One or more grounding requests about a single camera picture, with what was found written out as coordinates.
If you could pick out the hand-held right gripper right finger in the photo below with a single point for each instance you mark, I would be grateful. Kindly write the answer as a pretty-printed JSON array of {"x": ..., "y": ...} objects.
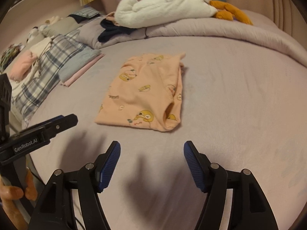
[{"x": 195, "y": 167}]

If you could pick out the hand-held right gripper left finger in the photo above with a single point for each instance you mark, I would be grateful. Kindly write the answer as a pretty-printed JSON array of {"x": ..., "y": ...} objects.
[{"x": 109, "y": 167}]

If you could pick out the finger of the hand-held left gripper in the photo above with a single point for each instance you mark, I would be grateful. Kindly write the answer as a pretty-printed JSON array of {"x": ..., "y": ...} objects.
[
  {"x": 64, "y": 123},
  {"x": 54, "y": 119}
]

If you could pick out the peach printed long-sleeve shirt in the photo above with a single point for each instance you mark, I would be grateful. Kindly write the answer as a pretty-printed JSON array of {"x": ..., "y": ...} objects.
[{"x": 141, "y": 95}]

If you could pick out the person's left hand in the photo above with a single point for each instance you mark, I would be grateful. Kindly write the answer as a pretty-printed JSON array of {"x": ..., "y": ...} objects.
[{"x": 12, "y": 192}]

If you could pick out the folded pink cloth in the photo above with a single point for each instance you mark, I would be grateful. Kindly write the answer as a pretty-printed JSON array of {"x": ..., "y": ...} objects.
[{"x": 81, "y": 73}]

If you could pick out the grey plaid blanket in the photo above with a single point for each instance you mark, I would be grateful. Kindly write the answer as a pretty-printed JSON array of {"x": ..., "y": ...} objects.
[{"x": 48, "y": 62}]

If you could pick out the folded grey-blue cloth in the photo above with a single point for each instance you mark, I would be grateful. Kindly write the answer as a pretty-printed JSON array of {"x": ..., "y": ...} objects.
[{"x": 76, "y": 64}]

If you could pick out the rolled pink cloth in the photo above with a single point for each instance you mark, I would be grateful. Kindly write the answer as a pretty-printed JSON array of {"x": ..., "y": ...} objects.
[{"x": 22, "y": 64}]

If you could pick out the cream cloth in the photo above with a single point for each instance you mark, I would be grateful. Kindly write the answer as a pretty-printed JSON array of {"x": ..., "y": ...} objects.
[{"x": 42, "y": 45}]

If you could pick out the floral patterned cloth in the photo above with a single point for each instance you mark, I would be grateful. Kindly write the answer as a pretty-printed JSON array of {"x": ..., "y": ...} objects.
[{"x": 10, "y": 54}]

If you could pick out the small white plush toy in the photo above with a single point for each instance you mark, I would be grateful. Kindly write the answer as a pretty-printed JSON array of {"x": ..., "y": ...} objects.
[{"x": 33, "y": 34}]

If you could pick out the beige grey pillow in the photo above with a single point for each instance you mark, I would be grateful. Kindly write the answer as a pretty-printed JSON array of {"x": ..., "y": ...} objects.
[{"x": 60, "y": 27}]

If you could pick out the small beige plush toy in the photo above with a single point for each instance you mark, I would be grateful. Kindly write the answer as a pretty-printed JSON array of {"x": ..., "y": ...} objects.
[{"x": 52, "y": 20}]

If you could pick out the dark navy garment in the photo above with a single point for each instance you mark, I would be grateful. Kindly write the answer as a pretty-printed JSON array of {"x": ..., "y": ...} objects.
[{"x": 112, "y": 32}]

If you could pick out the black cloth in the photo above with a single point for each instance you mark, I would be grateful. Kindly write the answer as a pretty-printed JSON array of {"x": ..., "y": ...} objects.
[{"x": 74, "y": 18}]

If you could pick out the striped grey pillow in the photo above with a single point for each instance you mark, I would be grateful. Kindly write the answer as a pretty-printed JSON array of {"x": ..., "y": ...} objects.
[{"x": 86, "y": 12}]

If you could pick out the lilac rolled quilt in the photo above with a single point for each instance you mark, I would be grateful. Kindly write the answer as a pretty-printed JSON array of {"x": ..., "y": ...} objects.
[{"x": 215, "y": 33}]

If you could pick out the white plush goose toy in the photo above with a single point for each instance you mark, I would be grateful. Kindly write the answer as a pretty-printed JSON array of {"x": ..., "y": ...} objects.
[{"x": 163, "y": 9}]

